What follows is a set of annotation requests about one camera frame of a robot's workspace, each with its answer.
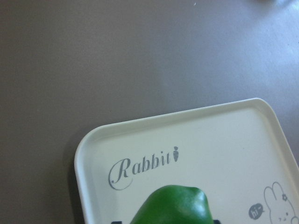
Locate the white rabbit tray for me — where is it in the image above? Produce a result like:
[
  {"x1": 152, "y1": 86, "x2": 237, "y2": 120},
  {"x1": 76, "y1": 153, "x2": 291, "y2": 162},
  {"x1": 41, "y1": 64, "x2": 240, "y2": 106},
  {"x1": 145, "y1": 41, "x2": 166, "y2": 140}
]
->
[{"x1": 74, "y1": 98, "x2": 299, "y2": 224}]

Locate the green lime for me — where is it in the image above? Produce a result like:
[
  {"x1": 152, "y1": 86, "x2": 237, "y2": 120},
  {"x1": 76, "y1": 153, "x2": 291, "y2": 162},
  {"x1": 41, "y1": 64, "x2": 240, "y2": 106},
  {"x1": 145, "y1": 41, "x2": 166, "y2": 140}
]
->
[{"x1": 131, "y1": 185, "x2": 214, "y2": 224}]

